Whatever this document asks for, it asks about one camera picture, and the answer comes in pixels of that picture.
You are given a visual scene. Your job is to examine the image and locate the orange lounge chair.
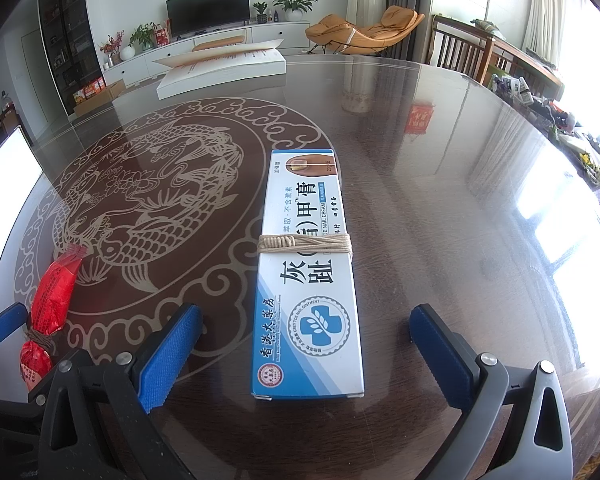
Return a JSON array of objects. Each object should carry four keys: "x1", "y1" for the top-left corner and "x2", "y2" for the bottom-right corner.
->
[{"x1": 305, "y1": 5, "x2": 426, "y2": 56}]

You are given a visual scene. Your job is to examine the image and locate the white storage box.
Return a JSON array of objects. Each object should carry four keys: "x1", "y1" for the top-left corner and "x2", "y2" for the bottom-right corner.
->
[{"x1": 0, "y1": 126, "x2": 45, "y2": 321}]

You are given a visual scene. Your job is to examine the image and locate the dark glass display cabinet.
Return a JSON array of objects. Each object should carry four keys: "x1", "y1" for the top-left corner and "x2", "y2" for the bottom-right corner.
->
[{"x1": 36, "y1": 0, "x2": 106, "y2": 116}]

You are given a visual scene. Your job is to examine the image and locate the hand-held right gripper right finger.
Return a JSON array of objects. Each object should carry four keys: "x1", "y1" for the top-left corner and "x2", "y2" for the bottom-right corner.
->
[{"x1": 409, "y1": 303, "x2": 573, "y2": 480}]

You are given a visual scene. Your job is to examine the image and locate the wooden sideboard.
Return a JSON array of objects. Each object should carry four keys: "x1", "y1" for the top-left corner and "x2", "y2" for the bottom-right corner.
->
[{"x1": 490, "y1": 35, "x2": 566, "y2": 103}]

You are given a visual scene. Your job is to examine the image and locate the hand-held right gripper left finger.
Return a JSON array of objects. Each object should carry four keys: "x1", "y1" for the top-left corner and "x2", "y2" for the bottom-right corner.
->
[{"x1": 27, "y1": 302, "x2": 203, "y2": 480}]

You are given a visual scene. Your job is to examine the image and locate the cardboard box of orange packets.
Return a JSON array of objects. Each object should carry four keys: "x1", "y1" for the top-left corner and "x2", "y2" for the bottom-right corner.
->
[{"x1": 72, "y1": 76, "x2": 127, "y2": 117}]

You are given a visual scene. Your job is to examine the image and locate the white open flat box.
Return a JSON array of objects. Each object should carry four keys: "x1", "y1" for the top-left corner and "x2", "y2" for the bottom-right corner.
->
[{"x1": 152, "y1": 37, "x2": 287, "y2": 101}]

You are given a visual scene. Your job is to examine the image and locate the blue and white ointment box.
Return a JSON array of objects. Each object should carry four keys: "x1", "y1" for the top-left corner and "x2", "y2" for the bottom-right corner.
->
[{"x1": 250, "y1": 149, "x2": 367, "y2": 401}]

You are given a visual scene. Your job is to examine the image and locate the wooden slatted chair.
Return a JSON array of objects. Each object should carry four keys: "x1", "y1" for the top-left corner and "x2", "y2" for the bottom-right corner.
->
[{"x1": 430, "y1": 14, "x2": 496, "y2": 86}]

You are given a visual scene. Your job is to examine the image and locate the large potted green plant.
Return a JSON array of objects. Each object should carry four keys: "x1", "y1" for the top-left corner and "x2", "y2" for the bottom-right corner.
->
[{"x1": 272, "y1": 0, "x2": 317, "y2": 23}]

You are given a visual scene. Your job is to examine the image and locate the red snack packet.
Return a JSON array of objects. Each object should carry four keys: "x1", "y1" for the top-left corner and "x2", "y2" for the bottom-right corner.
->
[{"x1": 20, "y1": 245, "x2": 92, "y2": 393}]

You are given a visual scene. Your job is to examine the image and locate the white sheer curtain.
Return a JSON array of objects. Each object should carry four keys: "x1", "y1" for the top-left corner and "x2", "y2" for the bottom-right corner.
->
[{"x1": 522, "y1": 0, "x2": 568, "y2": 51}]

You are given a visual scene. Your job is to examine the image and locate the pile of assorted small items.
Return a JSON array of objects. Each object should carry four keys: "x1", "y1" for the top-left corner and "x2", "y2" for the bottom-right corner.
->
[{"x1": 490, "y1": 72, "x2": 600, "y2": 201}]

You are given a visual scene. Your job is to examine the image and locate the red flower arrangement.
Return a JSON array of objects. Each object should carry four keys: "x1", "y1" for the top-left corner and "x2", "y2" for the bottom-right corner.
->
[{"x1": 99, "y1": 30, "x2": 126, "y2": 67}]

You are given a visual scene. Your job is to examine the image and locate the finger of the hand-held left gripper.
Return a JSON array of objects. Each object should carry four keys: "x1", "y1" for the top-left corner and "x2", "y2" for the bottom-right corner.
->
[
  {"x1": 0, "y1": 395, "x2": 66, "y2": 480},
  {"x1": 0, "y1": 302, "x2": 29, "y2": 348}
]

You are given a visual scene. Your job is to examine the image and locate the black television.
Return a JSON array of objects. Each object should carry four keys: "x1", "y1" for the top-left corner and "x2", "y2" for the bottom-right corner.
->
[{"x1": 166, "y1": 0, "x2": 251, "y2": 36}]

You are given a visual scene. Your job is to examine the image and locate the white television cabinet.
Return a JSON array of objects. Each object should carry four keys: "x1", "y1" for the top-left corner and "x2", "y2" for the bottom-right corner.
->
[{"x1": 102, "y1": 21, "x2": 311, "y2": 88}]

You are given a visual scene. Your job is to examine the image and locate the bushy potted green plant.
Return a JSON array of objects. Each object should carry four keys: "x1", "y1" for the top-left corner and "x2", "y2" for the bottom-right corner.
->
[{"x1": 129, "y1": 22, "x2": 157, "y2": 52}]

